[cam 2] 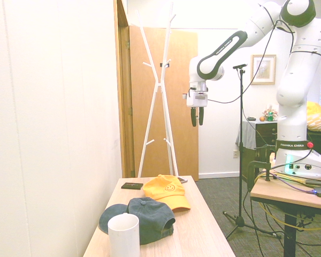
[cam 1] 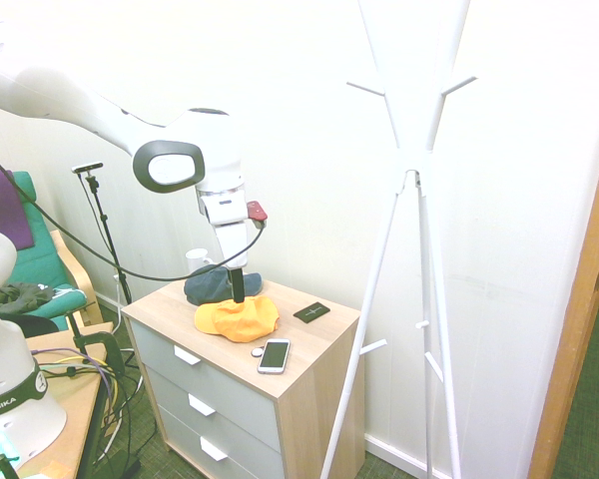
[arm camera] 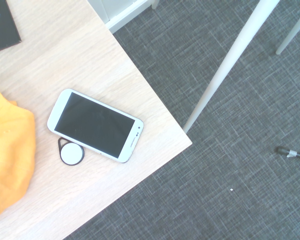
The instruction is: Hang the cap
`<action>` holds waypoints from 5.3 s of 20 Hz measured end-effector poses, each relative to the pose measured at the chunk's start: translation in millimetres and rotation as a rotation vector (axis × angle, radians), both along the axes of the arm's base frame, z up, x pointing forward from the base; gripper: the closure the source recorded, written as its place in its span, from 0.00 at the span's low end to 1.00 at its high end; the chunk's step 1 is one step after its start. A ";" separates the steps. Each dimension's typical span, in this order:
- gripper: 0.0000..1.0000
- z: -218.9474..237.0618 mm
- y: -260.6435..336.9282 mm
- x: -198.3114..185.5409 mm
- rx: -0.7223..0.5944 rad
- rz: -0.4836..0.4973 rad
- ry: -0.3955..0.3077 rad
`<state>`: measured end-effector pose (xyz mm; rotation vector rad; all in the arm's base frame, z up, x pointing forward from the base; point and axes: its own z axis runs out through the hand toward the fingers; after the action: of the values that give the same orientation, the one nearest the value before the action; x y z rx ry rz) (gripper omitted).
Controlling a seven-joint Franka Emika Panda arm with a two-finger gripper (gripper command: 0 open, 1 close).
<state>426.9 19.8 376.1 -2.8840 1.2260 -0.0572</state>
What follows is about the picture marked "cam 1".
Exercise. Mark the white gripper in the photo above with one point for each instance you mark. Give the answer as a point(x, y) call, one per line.
point(232, 239)

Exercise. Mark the orange baseball cap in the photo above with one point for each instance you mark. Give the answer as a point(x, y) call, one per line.
point(239, 322)

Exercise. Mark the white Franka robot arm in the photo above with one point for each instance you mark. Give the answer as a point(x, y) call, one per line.
point(80, 110)

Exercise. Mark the dark blue baseball cap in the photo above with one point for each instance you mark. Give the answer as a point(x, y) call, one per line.
point(204, 290)

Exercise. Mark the white mug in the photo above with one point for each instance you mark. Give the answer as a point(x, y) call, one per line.
point(195, 259)

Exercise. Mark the small round white disc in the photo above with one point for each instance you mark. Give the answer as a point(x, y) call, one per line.
point(256, 352)

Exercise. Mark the white smartphone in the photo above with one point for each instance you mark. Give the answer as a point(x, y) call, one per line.
point(273, 355)

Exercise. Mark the black card wallet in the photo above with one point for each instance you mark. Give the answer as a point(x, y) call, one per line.
point(312, 312)

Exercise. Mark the wooden dresser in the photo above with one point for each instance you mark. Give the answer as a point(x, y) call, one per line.
point(319, 399)

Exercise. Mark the black table clamp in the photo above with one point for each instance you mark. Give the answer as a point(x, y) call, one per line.
point(111, 349)

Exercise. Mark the green wooden armchair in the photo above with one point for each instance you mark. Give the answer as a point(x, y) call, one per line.
point(45, 259)

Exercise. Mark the black garment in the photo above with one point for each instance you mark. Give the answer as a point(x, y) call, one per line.
point(22, 295)

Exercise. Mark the white coat rack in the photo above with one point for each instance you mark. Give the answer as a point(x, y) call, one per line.
point(413, 159)

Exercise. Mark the purple cloth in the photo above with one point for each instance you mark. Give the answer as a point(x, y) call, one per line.
point(2, 209)

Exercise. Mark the orange sticky note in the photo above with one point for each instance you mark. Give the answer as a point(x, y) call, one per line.
point(57, 470)

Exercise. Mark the dark red wrist camera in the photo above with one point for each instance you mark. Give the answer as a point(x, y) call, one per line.
point(257, 210)

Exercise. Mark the white wall plug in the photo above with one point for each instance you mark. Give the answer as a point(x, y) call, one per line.
point(116, 282)

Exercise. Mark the black camera tripod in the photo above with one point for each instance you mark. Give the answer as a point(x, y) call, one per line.
point(105, 224)

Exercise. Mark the black bar camera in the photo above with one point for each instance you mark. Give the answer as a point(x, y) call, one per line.
point(87, 167)

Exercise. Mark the wooden door frame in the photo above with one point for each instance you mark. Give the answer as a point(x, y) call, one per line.
point(579, 324)

